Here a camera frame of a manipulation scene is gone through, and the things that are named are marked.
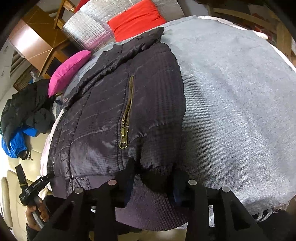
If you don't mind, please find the red pillow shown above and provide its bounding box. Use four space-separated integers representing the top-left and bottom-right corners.
75 0 89 13
107 0 167 42

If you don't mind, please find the pile of dark clothes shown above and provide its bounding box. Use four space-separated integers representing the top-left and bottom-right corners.
1 79 54 146

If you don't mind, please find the wooden shelf unit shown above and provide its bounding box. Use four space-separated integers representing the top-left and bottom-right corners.
205 1 295 65

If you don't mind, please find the beige leather sofa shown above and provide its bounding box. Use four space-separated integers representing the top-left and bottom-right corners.
0 133 54 241

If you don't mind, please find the black quilted puffer jacket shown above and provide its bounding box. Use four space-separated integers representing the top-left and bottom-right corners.
48 27 187 231

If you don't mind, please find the magenta pillow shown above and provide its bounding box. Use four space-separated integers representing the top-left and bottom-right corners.
48 50 92 97

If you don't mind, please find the grey bed sheet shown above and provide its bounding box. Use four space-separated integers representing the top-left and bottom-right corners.
71 16 295 214

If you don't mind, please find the wooden chair frame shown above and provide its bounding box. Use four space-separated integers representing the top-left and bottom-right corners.
53 0 77 30

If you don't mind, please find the left hand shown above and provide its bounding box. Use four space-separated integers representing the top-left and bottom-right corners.
25 198 50 232

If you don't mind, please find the blue garment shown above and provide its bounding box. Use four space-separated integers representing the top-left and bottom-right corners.
1 126 39 160

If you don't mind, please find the silver foil insulation mat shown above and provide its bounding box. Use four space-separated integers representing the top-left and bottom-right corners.
62 1 138 51

